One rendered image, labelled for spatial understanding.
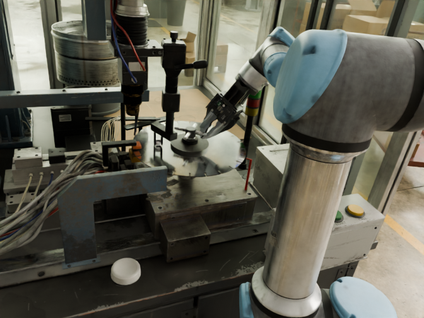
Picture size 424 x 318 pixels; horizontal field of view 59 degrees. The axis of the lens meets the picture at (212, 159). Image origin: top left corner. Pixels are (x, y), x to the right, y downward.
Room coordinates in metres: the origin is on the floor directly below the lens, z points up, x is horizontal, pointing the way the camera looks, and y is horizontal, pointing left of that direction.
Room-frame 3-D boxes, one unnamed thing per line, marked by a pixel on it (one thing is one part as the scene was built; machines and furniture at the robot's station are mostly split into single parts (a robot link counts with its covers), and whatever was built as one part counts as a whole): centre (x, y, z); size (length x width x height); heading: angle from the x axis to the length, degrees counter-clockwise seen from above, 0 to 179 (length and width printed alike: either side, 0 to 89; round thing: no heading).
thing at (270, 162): (1.05, -0.26, 0.82); 0.18 x 0.18 x 0.15; 25
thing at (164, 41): (0.91, 0.12, 1.17); 0.06 x 0.05 x 0.20; 106
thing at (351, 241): (0.79, -0.32, 0.82); 0.28 x 0.11 x 0.15; 115
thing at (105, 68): (1.58, 0.56, 0.93); 0.31 x 0.31 x 0.36
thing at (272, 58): (0.85, -0.15, 1.24); 0.11 x 0.11 x 0.08; 3
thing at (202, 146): (0.96, 0.07, 0.96); 0.11 x 0.11 x 0.03
